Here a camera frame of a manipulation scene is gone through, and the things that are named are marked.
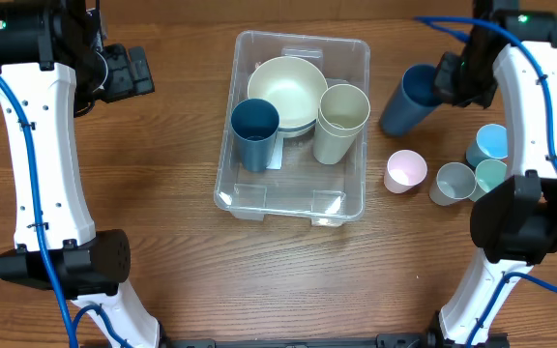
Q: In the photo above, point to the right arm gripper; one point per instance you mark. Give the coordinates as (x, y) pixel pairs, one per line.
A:
(441, 87)

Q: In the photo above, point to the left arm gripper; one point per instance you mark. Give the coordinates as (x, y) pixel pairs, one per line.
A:
(129, 83)

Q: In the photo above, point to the dark blue tall cup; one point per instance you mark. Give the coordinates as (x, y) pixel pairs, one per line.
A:
(255, 123)
(412, 100)

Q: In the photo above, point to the small light blue cup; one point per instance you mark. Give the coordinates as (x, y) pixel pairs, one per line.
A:
(490, 143)

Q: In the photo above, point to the small green cup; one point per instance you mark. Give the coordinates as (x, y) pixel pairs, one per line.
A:
(489, 174)

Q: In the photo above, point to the small grey cup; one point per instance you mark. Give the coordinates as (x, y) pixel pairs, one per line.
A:
(454, 182)

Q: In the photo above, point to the small pink cup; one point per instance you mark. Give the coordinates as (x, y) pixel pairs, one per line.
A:
(404, 170)

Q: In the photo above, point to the cream tall cup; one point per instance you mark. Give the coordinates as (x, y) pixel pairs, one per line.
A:
(343, 110)
(329, 148)

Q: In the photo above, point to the large cream bowl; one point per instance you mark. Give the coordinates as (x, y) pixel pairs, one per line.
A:
(294, 86)

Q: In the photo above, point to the dark blue bowl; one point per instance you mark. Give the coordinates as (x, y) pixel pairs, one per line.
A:
(290, 128)

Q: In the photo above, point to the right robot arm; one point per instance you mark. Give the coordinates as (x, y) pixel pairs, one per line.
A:
(513, 53)

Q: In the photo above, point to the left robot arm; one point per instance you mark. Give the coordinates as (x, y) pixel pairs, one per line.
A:
(54, 67)

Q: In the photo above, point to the white label in bin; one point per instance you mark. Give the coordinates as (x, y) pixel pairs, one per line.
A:
(276, 159)

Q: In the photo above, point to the clear plastic storage bin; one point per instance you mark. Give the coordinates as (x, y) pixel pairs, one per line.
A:
(328, 195)

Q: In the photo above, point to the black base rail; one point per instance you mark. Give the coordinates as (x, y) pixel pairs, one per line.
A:
(307, 342)

